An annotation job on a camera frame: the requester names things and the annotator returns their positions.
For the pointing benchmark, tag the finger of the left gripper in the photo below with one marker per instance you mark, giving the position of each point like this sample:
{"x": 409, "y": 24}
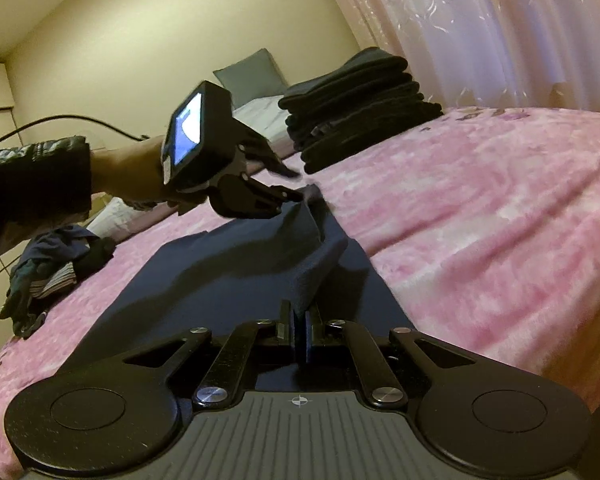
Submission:
{"x": 257, "y": 149}
{"x": 240, "y": 197}

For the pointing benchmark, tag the pink floral blanket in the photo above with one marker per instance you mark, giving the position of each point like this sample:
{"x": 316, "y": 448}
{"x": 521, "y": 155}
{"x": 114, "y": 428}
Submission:
{"x": 485, "y": 225}

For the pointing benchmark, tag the white striped duvet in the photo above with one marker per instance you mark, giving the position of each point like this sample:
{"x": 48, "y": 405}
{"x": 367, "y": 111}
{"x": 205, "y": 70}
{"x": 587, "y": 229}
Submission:
{"x": 266, "y": 117}

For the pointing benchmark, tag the navy blue garment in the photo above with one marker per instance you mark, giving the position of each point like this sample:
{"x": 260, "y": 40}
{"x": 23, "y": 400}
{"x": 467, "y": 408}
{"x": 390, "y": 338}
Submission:
{"x": 243, "y": 271}

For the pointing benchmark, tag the pile of dark clothes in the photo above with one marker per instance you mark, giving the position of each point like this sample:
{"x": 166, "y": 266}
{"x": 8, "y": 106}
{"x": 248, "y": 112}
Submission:
{"x": 51, "y": 266}

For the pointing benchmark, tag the person's left hand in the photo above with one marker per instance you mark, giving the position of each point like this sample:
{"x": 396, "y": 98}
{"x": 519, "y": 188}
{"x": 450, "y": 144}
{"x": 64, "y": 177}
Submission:
{"x": 132, "y": 173}

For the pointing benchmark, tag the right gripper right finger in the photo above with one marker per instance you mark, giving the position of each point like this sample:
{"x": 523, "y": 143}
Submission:
{"x": 340, "y": 355}

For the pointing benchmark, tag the dark jacket sleeve forearm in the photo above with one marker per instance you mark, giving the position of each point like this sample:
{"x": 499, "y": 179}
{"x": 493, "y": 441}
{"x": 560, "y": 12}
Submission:
{"x": 30, "y": 189}

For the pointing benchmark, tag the grey pillow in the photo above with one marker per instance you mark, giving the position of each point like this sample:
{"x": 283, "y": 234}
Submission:
{"x": 252, "y": 78}

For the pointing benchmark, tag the stack of folded dark clothes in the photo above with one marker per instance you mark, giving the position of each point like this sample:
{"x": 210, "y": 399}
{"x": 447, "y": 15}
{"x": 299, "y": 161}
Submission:
{"x": 368, "y": 100}

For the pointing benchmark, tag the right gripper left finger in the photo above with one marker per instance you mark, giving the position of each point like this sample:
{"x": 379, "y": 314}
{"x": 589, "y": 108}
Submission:
{"x": 251, "y": 349}

